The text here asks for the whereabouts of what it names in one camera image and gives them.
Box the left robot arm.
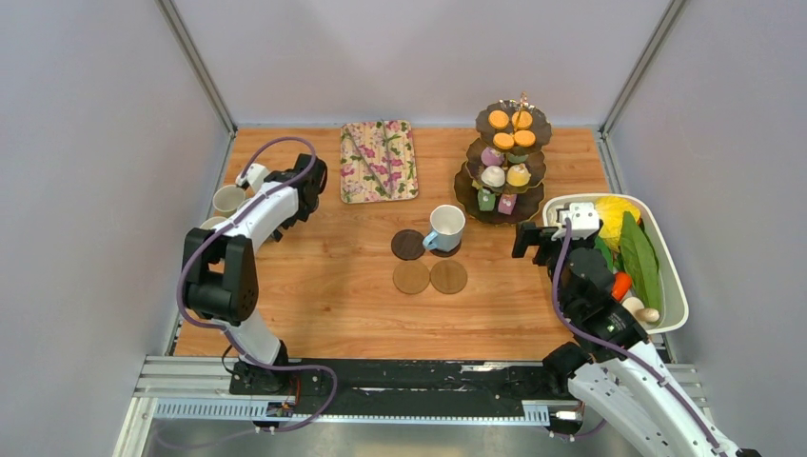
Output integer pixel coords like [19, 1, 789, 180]
[178, 154, 327, 395]

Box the cream mug far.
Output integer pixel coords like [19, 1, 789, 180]
[212, 185, 246, 217]

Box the white round cake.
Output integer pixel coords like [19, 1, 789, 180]
[480, 166, 506, 188]

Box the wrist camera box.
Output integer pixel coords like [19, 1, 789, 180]
[235, 163, 269, 194]
[552, 202, 600, 241]

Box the cream mug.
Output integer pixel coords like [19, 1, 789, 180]
[199, 216, 227, 229]
[212, 185, 246, 217]

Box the green round cake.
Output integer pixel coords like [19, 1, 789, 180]
[507, 153, 529, 164]

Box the three-tier dark cake stand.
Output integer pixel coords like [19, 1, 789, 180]
[453, 92, 552, 226]

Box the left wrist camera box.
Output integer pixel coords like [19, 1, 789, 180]
[235, 163, 269, 194]

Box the light blue handled mug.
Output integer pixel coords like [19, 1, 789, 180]
[423, 205, 466, 252]

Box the white mushroom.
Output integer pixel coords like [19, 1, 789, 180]
[621, 296, 660, 324]

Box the cream mug left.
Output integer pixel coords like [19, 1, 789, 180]
[199, 216, 227, 229]

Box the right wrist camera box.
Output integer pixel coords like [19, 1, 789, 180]
[552, 202, 600, 241]

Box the purple cake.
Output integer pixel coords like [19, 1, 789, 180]
[480, 147, 505, 167]

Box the dark round wooden coaster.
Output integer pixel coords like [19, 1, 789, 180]
[390, 228, 425, 261]

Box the round biscuit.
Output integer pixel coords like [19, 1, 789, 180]
[513, 129, 537, 148]
[487, 109, 510, 129]
[493, 132, 515, 150]
[511, 109, 533, 130]

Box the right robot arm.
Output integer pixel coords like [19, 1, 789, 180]
[512, 222, 758, 456]

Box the long dark green leaf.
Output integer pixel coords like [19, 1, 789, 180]
[620, 211, 663, 312]

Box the white oval vegetable basin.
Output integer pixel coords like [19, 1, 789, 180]
[541, 193, 689, 335]

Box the napa cabbage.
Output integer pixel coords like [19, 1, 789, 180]
[595, 196, 641, 252]

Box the yellow cupcake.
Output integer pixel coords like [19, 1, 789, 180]
[506, 163, 531, 188]

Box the green cake with panda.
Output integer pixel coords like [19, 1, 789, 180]
[477, 188, 497, 212]

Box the floral rectangular tray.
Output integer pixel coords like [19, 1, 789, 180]
[340, 120, 420, 204]

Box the light wooden coaster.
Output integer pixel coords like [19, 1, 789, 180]
[430, 260, 468, 294]
[392, 261, 430, 295]

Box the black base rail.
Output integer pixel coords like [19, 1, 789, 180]
[228, 359, 579, 418]

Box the orange carrot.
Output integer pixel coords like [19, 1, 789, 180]
[611, 271, 633, 302]

